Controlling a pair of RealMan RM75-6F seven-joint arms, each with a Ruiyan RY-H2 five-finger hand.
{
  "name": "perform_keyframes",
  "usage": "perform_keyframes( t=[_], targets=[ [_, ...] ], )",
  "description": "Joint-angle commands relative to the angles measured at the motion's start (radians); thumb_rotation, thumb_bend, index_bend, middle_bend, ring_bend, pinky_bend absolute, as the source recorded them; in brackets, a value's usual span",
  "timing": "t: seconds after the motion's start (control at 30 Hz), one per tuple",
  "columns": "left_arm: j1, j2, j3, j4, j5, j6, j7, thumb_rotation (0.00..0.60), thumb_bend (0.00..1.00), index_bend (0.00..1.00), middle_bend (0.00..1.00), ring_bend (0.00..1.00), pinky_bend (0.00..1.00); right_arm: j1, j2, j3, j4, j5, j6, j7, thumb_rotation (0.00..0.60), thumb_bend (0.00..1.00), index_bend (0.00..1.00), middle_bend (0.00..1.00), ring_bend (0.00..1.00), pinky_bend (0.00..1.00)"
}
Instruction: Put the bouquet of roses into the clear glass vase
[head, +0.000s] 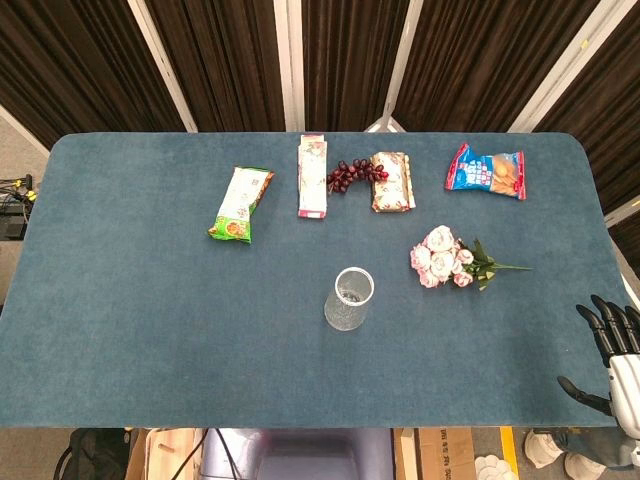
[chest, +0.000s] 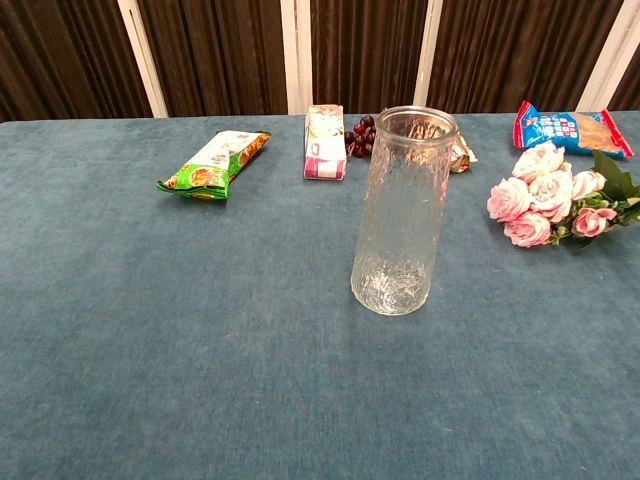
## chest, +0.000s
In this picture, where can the pink artificial rose bouquet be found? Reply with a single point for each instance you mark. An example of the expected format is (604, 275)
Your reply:
(545, 192)

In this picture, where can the clear textured glass vase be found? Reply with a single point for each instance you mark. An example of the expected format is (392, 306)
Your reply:
(400, 225)

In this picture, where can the pink floral carton box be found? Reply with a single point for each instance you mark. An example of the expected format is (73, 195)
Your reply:
(324, 145)

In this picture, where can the dark red cherry bunch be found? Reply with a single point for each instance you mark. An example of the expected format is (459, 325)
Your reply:
(361, 137)

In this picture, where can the green snack packet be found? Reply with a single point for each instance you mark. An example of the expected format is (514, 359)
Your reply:
(215, 165)

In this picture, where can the blue velvet tablecloth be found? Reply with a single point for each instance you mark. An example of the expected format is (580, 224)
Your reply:
(200, 325)

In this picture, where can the floral beige snack packet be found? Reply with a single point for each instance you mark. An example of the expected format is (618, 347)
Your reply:
(464, 157)

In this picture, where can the dark brown pleated curtain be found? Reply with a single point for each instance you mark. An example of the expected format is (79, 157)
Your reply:
(225, 55)

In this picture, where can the blue red biscuit packet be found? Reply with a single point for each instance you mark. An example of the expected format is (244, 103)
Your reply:
(575, 132)

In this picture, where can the white frame post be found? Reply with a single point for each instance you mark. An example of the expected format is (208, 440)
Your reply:
(143, 60)
(295, 50)
(428, 50)
(605, 75)

